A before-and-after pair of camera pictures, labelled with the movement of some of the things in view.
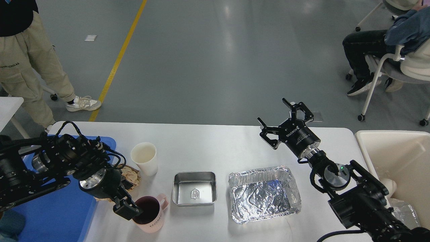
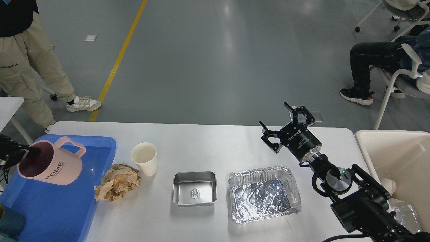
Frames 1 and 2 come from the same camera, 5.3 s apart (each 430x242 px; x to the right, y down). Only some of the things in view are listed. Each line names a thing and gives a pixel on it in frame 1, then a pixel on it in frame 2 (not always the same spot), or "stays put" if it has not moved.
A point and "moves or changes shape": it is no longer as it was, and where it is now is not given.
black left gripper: (106, 184) to (11, 151)
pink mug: (151, 220) moves or changes shape
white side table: (8, 106) stays put
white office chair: (412, 67) to (402, 82)
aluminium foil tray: (258, 193) stays put
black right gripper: (301, 141) stays put
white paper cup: (143, 154) stays put
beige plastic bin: (401, 160) stays put
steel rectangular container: (194, 189) stays put
